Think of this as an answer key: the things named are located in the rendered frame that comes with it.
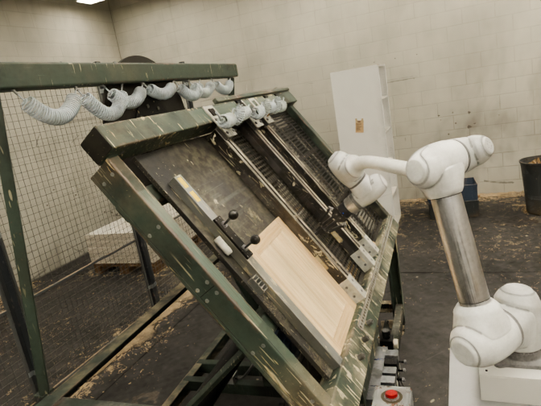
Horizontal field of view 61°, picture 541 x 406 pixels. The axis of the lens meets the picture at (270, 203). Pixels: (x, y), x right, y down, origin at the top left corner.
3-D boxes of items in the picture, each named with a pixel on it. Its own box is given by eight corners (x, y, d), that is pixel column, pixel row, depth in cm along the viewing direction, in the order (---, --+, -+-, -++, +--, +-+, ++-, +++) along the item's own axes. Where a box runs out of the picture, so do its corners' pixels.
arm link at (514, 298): (554, 340, 164) (553, 284, 159) (525, 362, 156) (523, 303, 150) (510, 325, 178) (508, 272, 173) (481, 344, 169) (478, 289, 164)
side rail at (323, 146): (376, 225, 346) (387, 216, 342) (279, 116, 348) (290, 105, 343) (377, 221, 353) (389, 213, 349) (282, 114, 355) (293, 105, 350)
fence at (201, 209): (332, 370, 174) (340, 366, 173) (167, 183, 175) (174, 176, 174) (335, 362, 179) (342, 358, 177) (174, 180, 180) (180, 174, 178)
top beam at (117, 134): (98, 167, 153) (113, 147, 148) (78, 145, 153) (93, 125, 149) (288, 109, 353) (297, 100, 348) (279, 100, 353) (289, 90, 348)
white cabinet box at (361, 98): (395, 229, 583) (377, 64, 536) (350, 231, 606) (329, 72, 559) (401, 215, 637) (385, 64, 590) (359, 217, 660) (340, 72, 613)
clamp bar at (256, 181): (353, 307, 219) (392, 280, 209) (188, 122, 220) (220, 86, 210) (356, 297, 228) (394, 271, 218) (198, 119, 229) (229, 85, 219)
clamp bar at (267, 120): (368, 261, 271) (401, 238, 261) (236, 110, 272) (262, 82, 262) (370, 254, 280) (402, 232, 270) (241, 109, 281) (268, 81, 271)
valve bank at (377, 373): (406, 445, 173) (400, 391, 167) (369, 441, 178) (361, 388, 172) (412, 366, 218) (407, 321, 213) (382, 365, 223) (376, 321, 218)
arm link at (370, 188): (365, 202, 219) (346, 183, 216) (391, 181, 212) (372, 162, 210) (365, 212, 209) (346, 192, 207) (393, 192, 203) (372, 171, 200)
